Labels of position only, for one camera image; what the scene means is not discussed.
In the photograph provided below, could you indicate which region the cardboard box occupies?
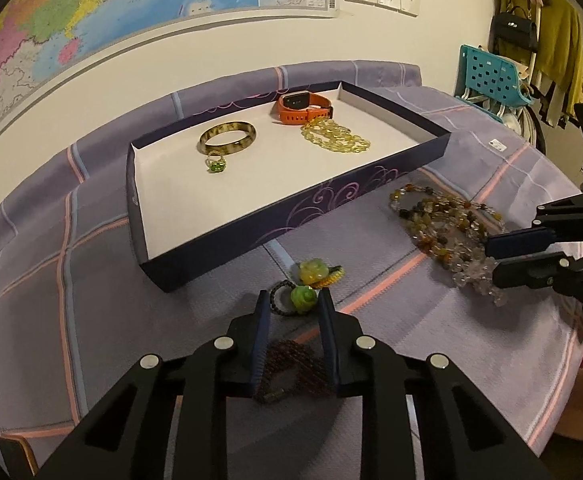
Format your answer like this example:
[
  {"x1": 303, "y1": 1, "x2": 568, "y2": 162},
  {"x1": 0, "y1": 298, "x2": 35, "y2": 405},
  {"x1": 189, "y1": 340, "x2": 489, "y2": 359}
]
[{"x1": 554, "y1": 362, "x2": 583, "y2": 446}]

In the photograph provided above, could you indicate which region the green charm with black cord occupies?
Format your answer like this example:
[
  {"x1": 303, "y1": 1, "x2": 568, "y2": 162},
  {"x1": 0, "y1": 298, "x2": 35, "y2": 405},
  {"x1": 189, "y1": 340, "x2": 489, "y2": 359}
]
[{"x1": 270, "y1": 280, "x2": 319, "y2": 317}]

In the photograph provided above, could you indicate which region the colourful wall map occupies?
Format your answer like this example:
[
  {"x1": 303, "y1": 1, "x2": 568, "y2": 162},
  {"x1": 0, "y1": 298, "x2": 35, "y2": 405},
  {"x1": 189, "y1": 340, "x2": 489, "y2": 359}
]
[{"x1": 0, "y1": 0, "x2": 339, "y2": 167}]

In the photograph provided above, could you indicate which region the black phone with orange edge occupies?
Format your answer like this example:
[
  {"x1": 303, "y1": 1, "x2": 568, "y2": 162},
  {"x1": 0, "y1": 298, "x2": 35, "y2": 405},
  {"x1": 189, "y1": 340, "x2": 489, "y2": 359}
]
[{"x1": 0, "y1": 434, "x2": 40, "y2": 478}]

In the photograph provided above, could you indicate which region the teal plastic stool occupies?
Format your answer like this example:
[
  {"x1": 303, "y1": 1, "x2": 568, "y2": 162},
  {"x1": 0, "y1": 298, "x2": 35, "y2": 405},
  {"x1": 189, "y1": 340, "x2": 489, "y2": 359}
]
[{"x1": 454, "y1": 44, "x2": 539, "y2": 121}]

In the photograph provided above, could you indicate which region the orange smart watch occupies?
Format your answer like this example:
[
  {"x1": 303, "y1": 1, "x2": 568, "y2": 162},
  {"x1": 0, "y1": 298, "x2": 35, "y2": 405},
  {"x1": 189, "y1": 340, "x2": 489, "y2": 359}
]
[{"x1": 278, "y1": 91, "x2": 333, "y2": 125}]

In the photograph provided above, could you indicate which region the yellow bead necklace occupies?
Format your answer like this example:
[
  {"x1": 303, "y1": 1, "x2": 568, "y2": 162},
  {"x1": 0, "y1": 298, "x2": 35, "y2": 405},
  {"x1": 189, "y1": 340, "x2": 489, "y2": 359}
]
[{"x1": 300, "y1": 117, "x2": 372, "y2": 153}]

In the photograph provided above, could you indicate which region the multicolour bead necklace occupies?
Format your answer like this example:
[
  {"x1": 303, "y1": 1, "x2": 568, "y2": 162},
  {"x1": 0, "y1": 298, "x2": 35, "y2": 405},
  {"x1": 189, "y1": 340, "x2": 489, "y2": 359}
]
[{"x1": 389, "y1": 184, "x2": 505, "y2": 268}]

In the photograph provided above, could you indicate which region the tortoiseshell bangle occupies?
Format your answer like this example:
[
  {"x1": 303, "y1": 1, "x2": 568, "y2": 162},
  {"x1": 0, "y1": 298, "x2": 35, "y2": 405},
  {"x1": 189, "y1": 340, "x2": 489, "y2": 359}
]
[{"x1": 198, "y1": 121, "x2": 257, "y2": 156}]

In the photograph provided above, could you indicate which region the black handbag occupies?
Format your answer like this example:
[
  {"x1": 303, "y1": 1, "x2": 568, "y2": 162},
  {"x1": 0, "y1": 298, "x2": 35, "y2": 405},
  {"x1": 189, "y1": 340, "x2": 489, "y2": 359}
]
[{"x1": 490, "y1": 6, "x2": 541, "y2": 56}]

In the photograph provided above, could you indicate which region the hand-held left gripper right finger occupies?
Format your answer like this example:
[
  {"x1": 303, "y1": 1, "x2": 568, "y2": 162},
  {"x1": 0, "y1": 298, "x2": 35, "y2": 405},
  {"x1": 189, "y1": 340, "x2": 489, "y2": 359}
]
[{"x1": 317, "y1": 287, "x2": 555, "y2": 480}]

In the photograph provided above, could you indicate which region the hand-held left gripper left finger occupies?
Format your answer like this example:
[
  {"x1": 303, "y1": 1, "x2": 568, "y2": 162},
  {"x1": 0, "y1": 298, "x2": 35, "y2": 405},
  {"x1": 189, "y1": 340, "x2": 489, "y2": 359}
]
[{"x1": 36, "y1": 289, "x2": 272, "y2": 480}]

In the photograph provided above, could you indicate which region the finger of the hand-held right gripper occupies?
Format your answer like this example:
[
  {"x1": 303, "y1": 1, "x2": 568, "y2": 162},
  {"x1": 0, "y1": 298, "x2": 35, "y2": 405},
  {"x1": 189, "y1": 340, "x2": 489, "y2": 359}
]
[
  {"x1": 491, "y1": 253, "x2": 583, "y2": 294},
  {"x1": 484, "y1": 194, "x2": 583, "y2": 261}
]

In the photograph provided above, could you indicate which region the dark blue shallow box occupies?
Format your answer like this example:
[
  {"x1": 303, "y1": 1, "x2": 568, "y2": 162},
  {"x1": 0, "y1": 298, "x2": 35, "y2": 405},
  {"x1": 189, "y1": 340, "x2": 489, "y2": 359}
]
[{"x1": 126, "y1": 80, "x2": 452, "y2": 295}]

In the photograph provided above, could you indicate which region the purple bead bracelet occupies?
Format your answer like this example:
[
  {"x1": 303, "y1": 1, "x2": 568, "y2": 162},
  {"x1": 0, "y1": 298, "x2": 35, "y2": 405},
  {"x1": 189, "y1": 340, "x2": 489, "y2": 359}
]
[{"x1": 254, "y1": 340, "x2": 335, "y2": 405}]

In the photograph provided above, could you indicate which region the yellow-green cardigan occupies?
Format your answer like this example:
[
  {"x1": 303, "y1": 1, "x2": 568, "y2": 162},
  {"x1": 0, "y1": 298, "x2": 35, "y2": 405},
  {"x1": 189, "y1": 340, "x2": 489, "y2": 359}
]
[{"x1": 499, "y1": 0, "x2": 583, "y2": 128}]

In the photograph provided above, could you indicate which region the yellow charm with orange cord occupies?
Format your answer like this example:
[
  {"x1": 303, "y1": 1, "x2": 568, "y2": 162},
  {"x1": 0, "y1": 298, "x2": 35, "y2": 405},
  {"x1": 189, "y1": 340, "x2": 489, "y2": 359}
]
[{"x1": 297, "y1": 258, "x2": 345, "y2": 288}]

